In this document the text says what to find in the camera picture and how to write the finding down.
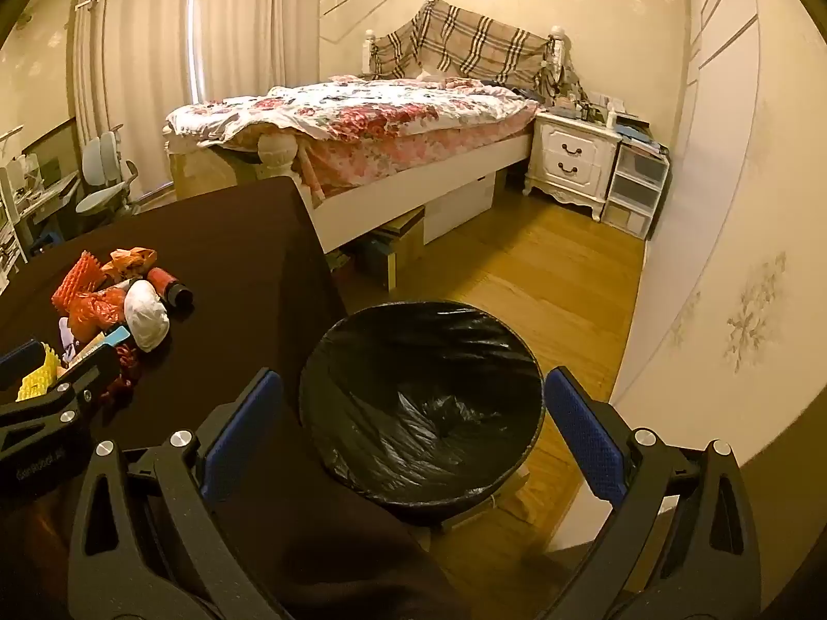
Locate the plastic drawer unit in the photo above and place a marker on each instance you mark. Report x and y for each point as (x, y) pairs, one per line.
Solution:
(636, 187)

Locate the yellow foam net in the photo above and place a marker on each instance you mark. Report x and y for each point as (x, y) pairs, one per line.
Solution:
(39, 378)

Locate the white storage box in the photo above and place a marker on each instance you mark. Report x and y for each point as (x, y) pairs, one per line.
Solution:
(459, 206)

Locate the orange plastic bag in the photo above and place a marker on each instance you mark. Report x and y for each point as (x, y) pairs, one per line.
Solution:
(126, 261)

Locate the red foam net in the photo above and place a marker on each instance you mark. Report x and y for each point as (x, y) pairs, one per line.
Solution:
(77, 281)

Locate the red bottle with black cap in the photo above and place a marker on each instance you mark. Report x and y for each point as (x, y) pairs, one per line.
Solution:
(161, 279)

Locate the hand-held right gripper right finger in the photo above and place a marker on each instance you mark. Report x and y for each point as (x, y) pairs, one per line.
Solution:
(585, 426)

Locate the pink floral bed sheet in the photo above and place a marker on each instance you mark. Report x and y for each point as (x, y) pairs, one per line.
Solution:
(400, 148)

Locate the small cardboard box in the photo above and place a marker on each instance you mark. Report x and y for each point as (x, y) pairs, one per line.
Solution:
(394, 252)

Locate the white desk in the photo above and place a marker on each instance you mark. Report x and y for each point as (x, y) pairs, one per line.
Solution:
(39, 194)

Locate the floral quilt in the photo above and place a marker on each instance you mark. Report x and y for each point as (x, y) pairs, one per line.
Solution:
(362, 103)

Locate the pale blue office chair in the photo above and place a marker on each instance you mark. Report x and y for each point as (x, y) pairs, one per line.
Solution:
(103, 155)

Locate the red plastic bag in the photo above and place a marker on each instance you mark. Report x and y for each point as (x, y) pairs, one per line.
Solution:
(94, 310)

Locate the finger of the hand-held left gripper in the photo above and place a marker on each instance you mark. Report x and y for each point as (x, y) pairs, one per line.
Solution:
(90, 365)
(19, 356)

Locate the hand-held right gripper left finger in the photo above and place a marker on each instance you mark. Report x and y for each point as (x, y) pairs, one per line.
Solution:
(242, 426)

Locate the plaid blanket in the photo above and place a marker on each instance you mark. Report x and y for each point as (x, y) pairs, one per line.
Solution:
(465, 39)

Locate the stack of books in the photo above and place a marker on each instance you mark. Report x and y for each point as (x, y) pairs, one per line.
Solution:
(639, 132)

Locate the cream curtains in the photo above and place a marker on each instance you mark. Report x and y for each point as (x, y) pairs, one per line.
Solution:
(155, 45)

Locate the black lined trash bin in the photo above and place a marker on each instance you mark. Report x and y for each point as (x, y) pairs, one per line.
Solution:
(420, 400)

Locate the white nightstand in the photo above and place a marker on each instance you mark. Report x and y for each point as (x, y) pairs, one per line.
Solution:
(568, 155)

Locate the bed with floral quilt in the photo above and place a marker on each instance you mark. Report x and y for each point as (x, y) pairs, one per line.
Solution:
(387, 206)

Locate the purple crumpled cloth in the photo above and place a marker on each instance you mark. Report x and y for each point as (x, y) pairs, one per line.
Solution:
(68, 332)

